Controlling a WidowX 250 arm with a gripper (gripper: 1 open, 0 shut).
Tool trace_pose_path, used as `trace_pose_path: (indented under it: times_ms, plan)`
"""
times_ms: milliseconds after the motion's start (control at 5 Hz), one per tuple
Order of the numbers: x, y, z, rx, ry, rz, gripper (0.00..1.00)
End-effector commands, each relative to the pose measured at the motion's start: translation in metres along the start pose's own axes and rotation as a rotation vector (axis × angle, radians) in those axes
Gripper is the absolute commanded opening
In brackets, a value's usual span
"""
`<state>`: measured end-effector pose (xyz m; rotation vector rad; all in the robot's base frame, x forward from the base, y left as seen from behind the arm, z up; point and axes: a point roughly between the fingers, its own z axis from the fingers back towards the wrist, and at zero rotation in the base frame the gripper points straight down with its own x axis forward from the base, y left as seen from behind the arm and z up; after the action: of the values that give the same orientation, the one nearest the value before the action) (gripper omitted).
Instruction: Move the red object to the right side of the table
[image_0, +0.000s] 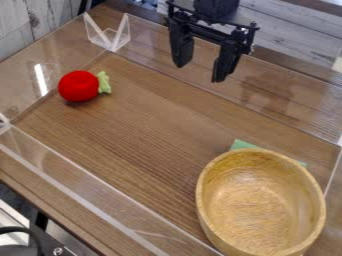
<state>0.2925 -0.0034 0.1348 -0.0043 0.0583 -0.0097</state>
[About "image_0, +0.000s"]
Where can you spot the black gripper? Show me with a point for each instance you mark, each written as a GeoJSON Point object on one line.
{"type": "Point", "coordinates": [214, 19]}

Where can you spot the red plush tomato toy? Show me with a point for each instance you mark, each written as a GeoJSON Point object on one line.
{"type": "Point", "coordinates": [80, 86]}

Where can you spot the green cloth piece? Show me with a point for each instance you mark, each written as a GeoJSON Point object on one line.
{"type": "Point", "coordinates": [239, 144]}

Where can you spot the wooden oval bowl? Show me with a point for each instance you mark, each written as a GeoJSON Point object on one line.
{"type": "Point", "coordinates": [259, 203]}

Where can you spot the clear acrylic corner bracket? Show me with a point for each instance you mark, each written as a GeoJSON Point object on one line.
{"type": "Point", "coordinates": [108, 38]}

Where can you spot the clear acrylic tray wall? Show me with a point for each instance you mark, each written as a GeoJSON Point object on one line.
{"type": "Point", "coordinates": [110, 165]}

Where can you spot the black metal table mount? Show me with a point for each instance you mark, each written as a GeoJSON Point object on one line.
{"type": "Point", "coordinates": [51, 246]}

